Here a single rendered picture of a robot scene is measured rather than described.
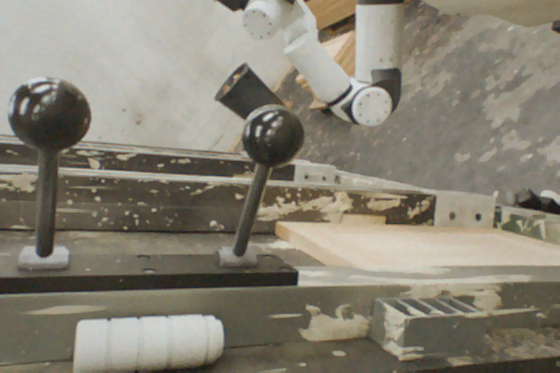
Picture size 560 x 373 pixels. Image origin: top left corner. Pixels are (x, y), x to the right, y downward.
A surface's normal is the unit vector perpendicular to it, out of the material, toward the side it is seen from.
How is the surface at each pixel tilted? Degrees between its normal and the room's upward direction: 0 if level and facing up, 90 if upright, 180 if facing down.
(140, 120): 90
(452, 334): 89
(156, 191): 90
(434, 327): 89
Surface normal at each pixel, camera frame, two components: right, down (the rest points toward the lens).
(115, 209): 0.38, 0.08
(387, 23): 0.16, 0.35
